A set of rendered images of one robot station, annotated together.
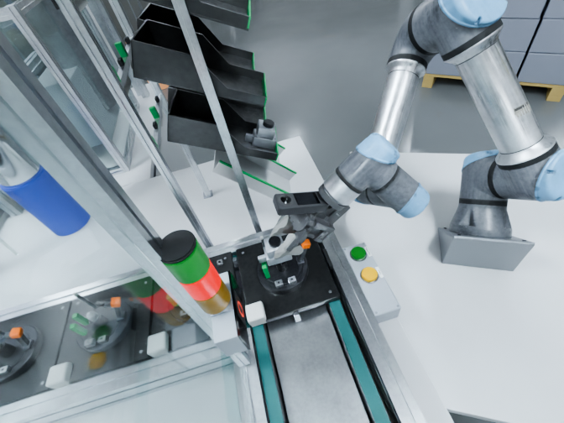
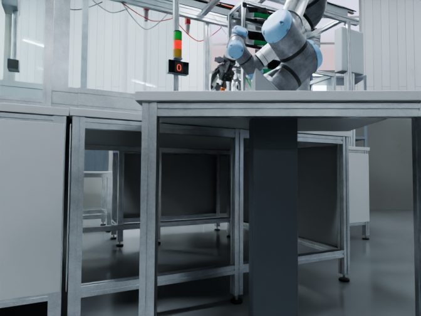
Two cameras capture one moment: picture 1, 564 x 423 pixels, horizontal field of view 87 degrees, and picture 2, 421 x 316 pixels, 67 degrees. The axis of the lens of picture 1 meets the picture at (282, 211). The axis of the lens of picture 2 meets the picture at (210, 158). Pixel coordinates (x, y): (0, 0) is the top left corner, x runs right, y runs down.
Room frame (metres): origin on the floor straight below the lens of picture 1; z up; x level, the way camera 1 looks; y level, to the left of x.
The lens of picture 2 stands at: (-0.22, -1.58, 0.62)
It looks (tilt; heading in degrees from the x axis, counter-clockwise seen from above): 2 degrees up; 69
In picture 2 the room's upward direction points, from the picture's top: straight up
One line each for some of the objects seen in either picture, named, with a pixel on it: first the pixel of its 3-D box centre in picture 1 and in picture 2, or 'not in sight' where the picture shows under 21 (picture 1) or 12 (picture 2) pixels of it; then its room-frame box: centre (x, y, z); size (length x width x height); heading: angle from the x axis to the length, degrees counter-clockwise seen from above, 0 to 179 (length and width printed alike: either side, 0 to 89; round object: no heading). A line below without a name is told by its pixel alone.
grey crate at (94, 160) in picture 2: not in sight; (75, 160); (-0.34, 2.03, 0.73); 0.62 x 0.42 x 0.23; 4
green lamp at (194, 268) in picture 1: (185, 258); (177, 37); (0.24, 0.14, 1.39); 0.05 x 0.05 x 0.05
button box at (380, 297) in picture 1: (368, 280); not in sight; (0.37, -0.19, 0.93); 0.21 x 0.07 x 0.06; 4
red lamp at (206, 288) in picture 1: (199, 277); (177, 46); (0.24, 0.14, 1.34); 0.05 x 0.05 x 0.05
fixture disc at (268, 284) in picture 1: (282, 268); not in sight; (0.44, 0.03, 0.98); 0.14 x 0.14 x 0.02
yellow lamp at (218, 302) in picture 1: (211, 292); (177, 54); (0.24, 0.14, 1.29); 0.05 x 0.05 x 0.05
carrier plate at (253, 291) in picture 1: (284, 272); not in sight; (0.44, 0.03, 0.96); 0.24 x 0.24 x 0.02; 4
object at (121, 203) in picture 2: not in sight; (224, 190); (1.09, 1.40, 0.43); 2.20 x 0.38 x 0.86; 4
